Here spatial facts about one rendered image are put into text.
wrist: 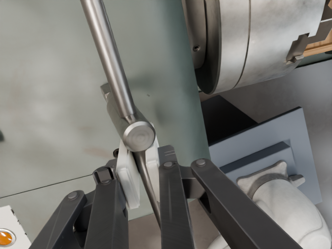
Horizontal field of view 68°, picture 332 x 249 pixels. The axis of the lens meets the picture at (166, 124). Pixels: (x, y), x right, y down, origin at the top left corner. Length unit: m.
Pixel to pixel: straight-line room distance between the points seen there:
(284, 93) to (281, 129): 0.88
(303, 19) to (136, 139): 0.25
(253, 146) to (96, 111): 0.74
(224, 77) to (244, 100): 1.36
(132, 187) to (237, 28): 0.22
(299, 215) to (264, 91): 1.10
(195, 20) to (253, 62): 0.09
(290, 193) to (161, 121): 0.62
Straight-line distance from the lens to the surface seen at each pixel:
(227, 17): 0.30
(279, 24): 0.33
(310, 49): 0.75
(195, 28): 0.34
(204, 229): 2.15
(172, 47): 0.27
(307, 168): 1.09
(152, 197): 0.20
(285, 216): 0.78
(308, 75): 1.88
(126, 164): 0.15
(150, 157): 0.15
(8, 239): 0.38
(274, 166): 0.93
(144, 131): 0.16
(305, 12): 0.34
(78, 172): 0.31
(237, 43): 0.31
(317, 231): 0.78
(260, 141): 0.94
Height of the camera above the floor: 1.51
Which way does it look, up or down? 69 degrees down
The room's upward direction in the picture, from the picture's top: 163 degrees clockwise
